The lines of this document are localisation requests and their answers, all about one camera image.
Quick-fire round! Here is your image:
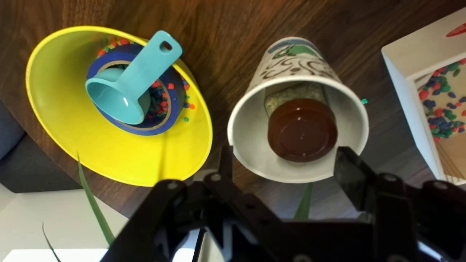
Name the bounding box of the yellow plastic bowl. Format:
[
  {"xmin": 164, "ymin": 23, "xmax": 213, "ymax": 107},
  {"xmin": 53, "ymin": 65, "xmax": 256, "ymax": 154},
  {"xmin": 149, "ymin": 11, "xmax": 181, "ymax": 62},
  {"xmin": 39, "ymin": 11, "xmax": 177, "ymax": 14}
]
[{"xmin": 25, "ymin": 24, "xmax": 216, "ymax": 189}]

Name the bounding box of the teal measuring scoop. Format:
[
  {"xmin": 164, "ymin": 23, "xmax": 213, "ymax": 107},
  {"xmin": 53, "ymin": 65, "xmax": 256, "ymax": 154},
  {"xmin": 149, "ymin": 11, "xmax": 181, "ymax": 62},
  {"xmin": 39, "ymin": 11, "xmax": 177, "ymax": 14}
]
[{"xmin": 85, "ymin": 29, "xmax": 186, "ymax": 126}]

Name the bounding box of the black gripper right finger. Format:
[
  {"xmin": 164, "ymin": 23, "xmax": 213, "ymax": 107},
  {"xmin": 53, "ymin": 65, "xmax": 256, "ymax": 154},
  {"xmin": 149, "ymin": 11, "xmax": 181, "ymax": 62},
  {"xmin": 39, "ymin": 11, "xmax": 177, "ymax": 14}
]
[{"xmin": 336, "ymin": 146, "xmax": 422, "ymax": 262}]

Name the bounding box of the printed white paper cup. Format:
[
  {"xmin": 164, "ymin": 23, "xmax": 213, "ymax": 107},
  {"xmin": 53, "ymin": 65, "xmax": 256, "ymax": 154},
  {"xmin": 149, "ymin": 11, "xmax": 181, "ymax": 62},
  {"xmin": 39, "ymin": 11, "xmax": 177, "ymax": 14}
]
[{"xmin": 226, "ymin": 34, "xmax": 371, "ymax": 186}]

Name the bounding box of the green potted plant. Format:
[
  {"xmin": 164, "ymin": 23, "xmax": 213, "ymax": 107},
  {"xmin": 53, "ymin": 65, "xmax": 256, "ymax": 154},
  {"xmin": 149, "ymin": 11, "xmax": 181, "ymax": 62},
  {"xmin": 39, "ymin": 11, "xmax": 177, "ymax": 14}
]
[{"xmin": 41, "ymin": 154, "xmax": 315, "ymax": 262}]

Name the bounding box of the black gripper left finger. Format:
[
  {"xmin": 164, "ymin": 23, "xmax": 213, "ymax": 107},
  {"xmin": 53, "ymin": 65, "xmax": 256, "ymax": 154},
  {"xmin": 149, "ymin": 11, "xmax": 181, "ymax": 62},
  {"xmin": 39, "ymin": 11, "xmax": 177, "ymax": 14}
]
[{"xmin": 203, "ymin": 142, "xmax": 289, "ymax": 234}]

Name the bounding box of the multicolour beads heap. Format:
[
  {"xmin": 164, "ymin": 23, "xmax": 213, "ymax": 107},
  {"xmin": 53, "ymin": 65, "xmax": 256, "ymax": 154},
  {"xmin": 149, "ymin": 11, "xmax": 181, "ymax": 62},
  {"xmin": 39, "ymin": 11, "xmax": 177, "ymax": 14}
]
[{"xmin": 417, "ymin": 56, "xmax": 466, "ymax": 142}]

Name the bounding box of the small dark blue dish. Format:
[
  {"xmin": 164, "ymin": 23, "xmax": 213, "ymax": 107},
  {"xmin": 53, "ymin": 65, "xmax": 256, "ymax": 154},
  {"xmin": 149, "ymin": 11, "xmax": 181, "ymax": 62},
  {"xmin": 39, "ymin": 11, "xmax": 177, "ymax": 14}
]
[{"xmin": 87, "ymin": 45, "xmax": 189, "ymax": 136}]

